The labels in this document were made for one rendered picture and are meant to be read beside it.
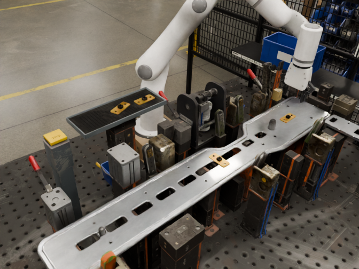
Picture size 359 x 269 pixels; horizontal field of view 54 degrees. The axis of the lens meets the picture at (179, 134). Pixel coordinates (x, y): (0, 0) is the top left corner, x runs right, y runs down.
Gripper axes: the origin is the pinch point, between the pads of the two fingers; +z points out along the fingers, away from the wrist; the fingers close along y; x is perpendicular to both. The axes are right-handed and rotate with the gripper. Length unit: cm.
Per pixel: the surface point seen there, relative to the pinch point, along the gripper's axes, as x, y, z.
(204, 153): -48, -6, 12
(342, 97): 26.9, 11.3, 6.1
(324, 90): 26.7, 1.6, 6.3
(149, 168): -72, -12, 10
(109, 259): -106, 15, 2
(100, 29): 125, -383, 113
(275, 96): 6.2, -12.2, 8.6
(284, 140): -15.9, 9.1, 11.8
